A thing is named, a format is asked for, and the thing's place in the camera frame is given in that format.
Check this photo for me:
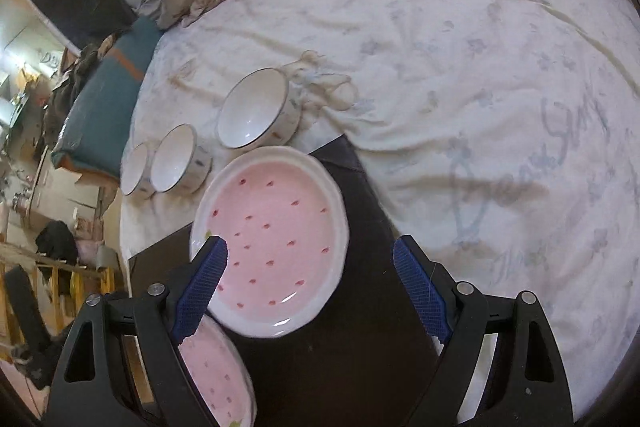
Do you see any white cabinet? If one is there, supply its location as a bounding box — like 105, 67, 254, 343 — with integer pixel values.
30, 147, 103, 220

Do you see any small white bowl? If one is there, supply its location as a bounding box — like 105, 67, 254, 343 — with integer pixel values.
150, 124, 213, 195
120, 142, 156, 198

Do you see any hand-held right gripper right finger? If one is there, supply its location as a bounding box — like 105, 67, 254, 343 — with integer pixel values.
391, 234, 576, 427

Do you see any olive clothing pile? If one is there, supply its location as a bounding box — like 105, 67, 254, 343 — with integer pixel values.
44, 34, 117, 148

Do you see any large white bowl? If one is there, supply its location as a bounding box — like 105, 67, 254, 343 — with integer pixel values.
216, 68, 303, 151

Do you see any black mat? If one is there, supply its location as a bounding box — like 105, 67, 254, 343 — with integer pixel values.
127, 134, 451, 427

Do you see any teal pillow with orange stripe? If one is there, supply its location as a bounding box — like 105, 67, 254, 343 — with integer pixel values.
52, 17, 163, 180

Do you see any yellow wooden rack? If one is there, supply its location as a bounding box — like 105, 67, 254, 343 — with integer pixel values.
0, 252, 117, 348

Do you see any pink strawberry-print plate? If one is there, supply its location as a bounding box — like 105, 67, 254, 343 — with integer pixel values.
177, 314, 258, 427
189, 146, 351, 338

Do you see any black cloth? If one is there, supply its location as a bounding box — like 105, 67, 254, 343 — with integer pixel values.
37, 221, 79, 268

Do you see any white printed bedsheet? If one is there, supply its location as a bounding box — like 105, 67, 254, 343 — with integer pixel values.
119, 0, 640, 423

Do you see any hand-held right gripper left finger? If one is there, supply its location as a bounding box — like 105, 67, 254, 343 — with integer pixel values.
45, 236, 231, 427

